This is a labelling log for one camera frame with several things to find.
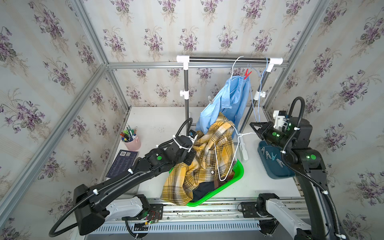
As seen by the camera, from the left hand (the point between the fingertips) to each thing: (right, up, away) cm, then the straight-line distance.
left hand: (192, 150), depth 73 cm
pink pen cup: (-39, +5, +16) cm, 42 cm away
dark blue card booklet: (-43, -10, +19) cm, 48 cm away
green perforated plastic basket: (+25, -14, +5) cm, 29 cm away
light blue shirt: (+22, +25, +6) cm, 34 cm away
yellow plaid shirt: (+13, -4, +7) cm, 15 cm away
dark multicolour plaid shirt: (+5, -20, +1) cm, 20 cm away
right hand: (+27, +14, -8) cm, 32 cm away
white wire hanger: (+32, +5, +28) cm, 43 cm away
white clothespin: (+45, -4, +21) cm, 50 cm away
